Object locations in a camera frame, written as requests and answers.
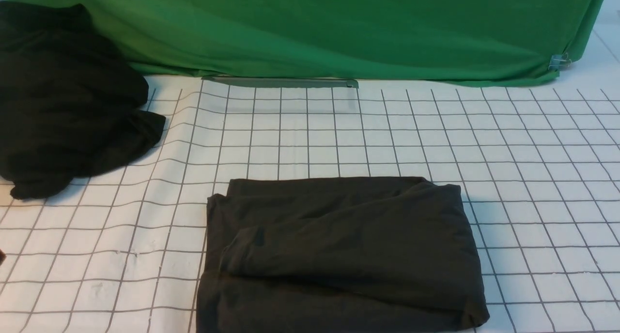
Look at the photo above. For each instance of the gray long-sleeve top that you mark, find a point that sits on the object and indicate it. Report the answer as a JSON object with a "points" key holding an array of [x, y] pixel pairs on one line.
{"points": [[340, 255]]}

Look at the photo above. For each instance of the black crumpled garment pile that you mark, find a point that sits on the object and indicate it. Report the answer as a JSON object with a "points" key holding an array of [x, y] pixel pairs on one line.
{"points": [[71, 106]]}

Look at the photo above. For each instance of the gray metal bar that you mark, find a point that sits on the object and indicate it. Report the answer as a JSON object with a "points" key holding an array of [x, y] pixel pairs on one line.
{"points": [[269, 82]]}

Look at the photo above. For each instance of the green backdrop cloth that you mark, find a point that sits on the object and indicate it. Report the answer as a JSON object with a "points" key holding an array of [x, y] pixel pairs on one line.
{"points": [[477, 43]]}

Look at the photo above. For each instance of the white gridded table mat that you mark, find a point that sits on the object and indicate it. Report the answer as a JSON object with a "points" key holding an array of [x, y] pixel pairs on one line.
{"points": [[539, 171]]}

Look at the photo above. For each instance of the metal binder clip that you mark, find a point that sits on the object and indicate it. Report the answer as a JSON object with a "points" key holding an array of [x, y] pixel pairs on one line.
{"points": [[559, 62]]}

